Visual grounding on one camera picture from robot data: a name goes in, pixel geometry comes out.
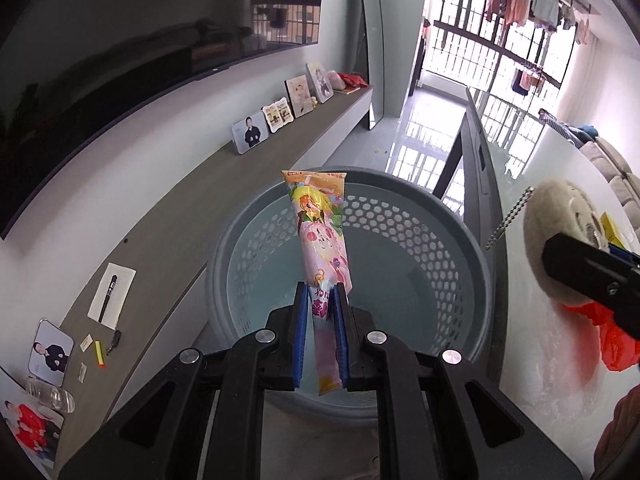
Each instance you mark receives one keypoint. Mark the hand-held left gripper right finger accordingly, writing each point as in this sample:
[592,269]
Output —
[341,340]

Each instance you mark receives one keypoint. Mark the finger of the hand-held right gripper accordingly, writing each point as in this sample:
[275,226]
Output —
[627,255]
[590,272]

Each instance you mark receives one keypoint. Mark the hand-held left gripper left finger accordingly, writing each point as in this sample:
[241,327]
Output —
[301,340]

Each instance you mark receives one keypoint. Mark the beige round plush pad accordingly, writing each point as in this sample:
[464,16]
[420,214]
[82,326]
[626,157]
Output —
[555,210]

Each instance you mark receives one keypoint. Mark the red plastic bag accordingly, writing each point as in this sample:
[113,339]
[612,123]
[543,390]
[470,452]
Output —
[612,342]

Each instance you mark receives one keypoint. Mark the pink snack packet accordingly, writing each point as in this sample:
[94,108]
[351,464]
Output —
[320,240]

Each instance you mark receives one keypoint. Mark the grey perforated plastic basket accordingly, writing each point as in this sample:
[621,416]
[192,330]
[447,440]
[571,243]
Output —
[400,240]

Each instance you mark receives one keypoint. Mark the person's right forearm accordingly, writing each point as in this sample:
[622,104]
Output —
[625,435]

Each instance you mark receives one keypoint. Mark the yellow box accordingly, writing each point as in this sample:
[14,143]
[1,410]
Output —
[611,227]

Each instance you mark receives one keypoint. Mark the beige sofa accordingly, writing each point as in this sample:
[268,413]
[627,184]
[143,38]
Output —
[612,165]

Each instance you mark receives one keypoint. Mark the blue cloth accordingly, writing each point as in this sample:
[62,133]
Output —
[590,132]

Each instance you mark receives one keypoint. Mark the checkered cloth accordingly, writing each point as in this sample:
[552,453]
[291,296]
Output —
[557,124]

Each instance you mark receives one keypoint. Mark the long grey tv cabinet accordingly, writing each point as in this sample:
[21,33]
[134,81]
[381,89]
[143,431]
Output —
[200,200]

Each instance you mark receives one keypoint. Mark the black key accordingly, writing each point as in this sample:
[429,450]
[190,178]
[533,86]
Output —
[114,341]

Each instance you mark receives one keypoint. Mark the black pen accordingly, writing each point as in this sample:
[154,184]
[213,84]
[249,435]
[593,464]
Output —
[107,297]

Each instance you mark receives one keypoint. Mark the yellow highlighter marker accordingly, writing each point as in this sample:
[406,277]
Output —
[100,355]

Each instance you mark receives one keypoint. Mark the dark hanging garment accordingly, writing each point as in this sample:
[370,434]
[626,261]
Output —
[522,82]

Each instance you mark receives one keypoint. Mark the small white card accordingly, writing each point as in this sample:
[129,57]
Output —
[81,371]
[87,342]

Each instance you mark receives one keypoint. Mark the clear plastic bottle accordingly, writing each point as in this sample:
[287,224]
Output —
[50,396]

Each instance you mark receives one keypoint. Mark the red flat packet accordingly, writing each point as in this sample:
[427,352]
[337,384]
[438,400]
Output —
[357,81]

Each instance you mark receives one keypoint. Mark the pink bag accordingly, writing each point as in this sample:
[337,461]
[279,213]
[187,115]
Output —
[341,80]

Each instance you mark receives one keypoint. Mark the balcony window grille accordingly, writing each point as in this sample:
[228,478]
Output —
[465,25]

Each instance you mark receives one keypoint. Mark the black flat television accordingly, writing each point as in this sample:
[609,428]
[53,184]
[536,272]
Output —
[125,60]

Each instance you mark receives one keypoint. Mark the black table frame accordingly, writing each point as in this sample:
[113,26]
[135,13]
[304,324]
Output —
[472,185]

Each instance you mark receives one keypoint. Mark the photo frame man in black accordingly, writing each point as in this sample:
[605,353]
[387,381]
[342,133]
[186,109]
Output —
[248,132]

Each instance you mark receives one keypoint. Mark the scalloped photo frame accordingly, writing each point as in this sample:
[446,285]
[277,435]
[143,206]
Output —
[277,116]

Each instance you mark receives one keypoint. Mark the pale portrait photo frame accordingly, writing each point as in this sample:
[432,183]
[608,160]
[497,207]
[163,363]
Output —
[299,96]

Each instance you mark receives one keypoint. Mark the rounded photo frame dark suit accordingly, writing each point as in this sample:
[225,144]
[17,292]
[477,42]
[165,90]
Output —
[50,355]

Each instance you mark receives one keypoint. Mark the tall portrait photo frame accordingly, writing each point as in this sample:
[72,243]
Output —
[320,81]

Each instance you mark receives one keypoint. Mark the leaning wall mirror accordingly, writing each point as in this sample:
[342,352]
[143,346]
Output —
[371,60]

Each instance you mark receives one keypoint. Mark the photo frame red clothing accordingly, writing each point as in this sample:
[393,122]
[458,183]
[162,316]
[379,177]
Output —
[30,425]

